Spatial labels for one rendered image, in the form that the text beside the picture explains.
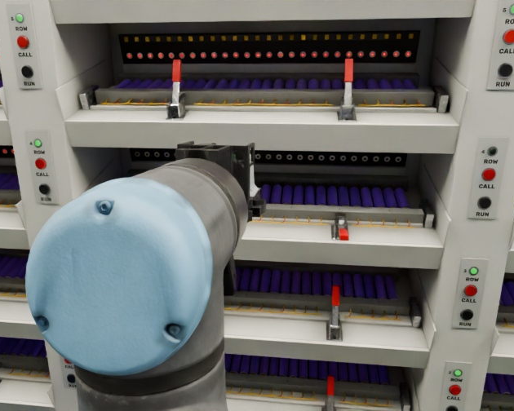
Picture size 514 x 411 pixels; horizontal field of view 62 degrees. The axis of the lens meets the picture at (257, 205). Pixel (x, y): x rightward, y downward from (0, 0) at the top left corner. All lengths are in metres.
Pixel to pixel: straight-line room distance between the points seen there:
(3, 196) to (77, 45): 0.32
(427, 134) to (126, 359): 0.55
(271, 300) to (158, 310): 0.62
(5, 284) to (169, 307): 0.82
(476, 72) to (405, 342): 0.45
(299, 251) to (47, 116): 0.46
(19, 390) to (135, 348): 0.87
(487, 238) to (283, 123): 0.36
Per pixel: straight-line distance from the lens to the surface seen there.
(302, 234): 0.71
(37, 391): 1.06
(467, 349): 0.82
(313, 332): 0.80
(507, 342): 0.87
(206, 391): 0.27
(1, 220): 0.90
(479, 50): 0.69
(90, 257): 0.22
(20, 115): 0.80
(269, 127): 0.66
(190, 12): 0.69
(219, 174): 0.32
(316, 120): 0.67
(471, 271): 0.75
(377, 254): 0.72
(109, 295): 0.22
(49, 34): 0.76
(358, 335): 0.80
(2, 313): 0.98
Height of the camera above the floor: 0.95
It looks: 16 degrees down
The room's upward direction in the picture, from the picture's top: straight up
